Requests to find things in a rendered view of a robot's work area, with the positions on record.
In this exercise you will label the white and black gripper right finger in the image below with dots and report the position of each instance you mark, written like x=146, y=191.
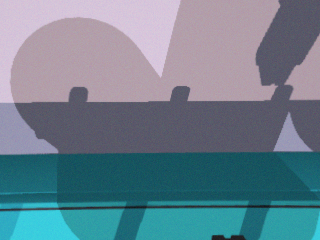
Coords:
x=237, y=237

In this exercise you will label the teal switch panel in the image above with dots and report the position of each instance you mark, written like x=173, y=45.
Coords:
x=160, y=196

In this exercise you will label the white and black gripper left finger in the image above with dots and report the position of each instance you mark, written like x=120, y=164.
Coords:
x=219, y=237

